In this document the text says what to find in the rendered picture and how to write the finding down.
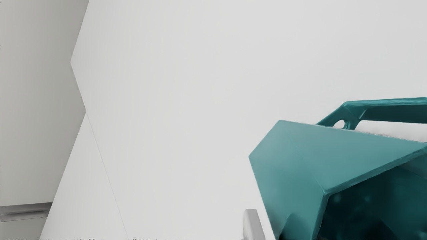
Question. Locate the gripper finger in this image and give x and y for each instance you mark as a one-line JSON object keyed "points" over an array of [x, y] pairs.
{"points": [[254, 228]]}

